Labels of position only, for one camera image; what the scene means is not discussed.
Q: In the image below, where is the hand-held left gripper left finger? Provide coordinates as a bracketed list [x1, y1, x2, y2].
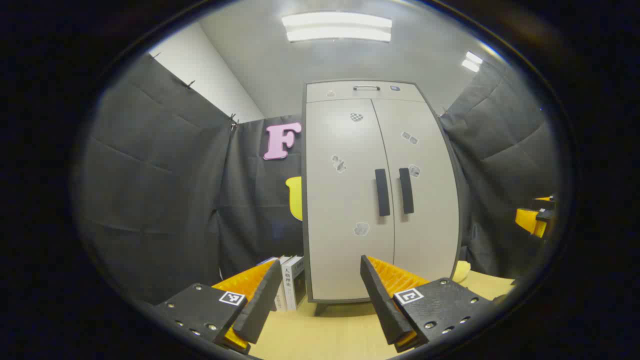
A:
[152, 257, 283, 356]

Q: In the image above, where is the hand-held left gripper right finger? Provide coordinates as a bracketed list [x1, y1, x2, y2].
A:
[360, 255, 496, 353]

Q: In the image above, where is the grey shoe cabinet door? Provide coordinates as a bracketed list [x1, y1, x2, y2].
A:
[306, 99, 396, 301]
[371, 98, 461, 296]

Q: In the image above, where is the grey double-door shoe cabinet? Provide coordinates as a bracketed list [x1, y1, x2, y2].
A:
[301, 80, 463, 317]

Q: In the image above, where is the grey cabinet drawer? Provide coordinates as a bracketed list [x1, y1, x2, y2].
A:
[306, 81, 426, 103]

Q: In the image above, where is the ceiling light panel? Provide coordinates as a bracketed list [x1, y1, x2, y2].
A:
[282, 12, 393, 43]
[461, 51, 484, 73]

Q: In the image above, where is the black backdrop cloth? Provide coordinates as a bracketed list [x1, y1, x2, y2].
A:
[75, 52, 558, 306]

